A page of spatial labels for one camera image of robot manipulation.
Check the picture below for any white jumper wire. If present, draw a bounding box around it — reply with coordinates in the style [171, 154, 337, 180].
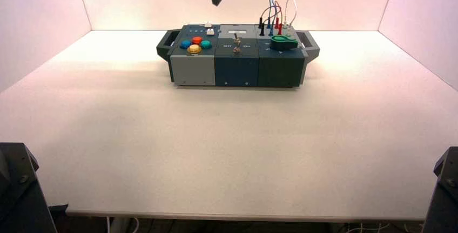
[284, 0, 299, 37]

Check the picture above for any dark green box handle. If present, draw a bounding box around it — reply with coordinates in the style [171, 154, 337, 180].
[156, 29, 182, 62]

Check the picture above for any red jumper wire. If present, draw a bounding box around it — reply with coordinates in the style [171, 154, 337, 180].
[273, 1, 285, 36]

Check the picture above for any grey box handle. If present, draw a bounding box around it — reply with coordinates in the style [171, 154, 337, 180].
[294, 30, 320, 62]

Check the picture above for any green rotary knob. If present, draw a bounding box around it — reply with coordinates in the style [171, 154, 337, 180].
[270, 35, 299, 51]

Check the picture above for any modular grey and teal task box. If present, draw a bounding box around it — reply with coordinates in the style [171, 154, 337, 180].
[156, 23, 320, 88]

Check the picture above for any black jumper wire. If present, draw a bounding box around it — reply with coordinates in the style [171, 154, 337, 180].
[258, 5, 284, 37]

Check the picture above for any blue jumper wire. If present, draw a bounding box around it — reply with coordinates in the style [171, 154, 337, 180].
[267, 0, 277, 37]

